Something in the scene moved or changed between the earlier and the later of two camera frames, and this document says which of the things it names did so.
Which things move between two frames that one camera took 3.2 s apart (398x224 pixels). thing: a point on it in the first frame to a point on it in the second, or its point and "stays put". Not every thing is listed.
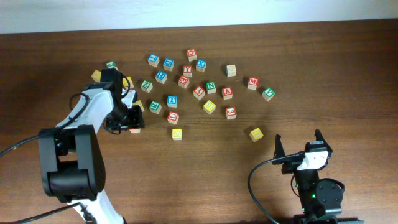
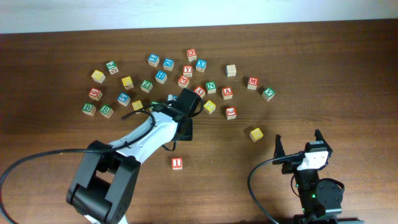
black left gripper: x=135 y=121 to x=188 y=135
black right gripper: x=279 y=150 stays put
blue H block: x=161 y=76 stays put
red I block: x=134 y=130 to x=176 y=163
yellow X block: x=125 y=83 stays put
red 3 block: x=231 y=112 stays put
